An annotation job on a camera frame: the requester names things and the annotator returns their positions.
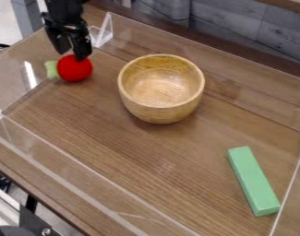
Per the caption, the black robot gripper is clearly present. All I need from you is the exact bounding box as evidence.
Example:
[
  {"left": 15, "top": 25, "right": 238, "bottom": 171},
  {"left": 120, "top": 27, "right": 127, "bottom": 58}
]
[{"left": 40, "top": 0, "right": 91, "bottom": 61}]

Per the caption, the red felt fruit green leaf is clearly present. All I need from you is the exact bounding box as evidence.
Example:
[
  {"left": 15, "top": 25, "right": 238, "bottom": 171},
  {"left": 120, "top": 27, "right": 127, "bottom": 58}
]
[{"left": 44, "top": 54, "right": 94, "bottom": 82}]

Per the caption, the light wooden bowl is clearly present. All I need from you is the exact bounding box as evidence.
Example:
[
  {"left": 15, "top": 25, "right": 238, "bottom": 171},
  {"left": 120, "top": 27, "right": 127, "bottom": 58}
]
[{"left": 118, "top": 53, "right": 205, "bottom": 124}]

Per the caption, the black equipment under table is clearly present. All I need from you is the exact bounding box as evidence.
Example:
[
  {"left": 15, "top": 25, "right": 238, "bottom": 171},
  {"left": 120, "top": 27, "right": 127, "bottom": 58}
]
[{"left": 0, "top": 173, "right": 63, "bottom": 236}]

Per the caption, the green rectangular block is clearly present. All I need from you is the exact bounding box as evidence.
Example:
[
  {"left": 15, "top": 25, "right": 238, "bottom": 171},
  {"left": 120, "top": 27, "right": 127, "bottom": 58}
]
[{"left": 229, "top": 147, "right": 280, "bottom": 217}]

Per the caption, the clear acrylic corner bracket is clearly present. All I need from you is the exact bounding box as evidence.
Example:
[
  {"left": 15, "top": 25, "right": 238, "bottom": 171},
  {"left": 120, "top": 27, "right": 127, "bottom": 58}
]
[{"left": 88, "top": 13, "right": 114, "bottom": 48}]

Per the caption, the grey post behind table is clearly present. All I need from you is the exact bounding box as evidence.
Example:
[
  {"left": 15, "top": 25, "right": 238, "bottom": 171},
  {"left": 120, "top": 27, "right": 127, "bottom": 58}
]
[{"left": 9, "top": 0, "right": 43, "bottom": 38}]

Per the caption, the clear acrylic enclosure wall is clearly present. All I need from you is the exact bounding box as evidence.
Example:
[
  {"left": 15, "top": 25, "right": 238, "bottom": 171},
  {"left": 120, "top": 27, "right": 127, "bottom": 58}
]
[{"left": 0, "top": 15, "right": 300, "bottom": 236}]

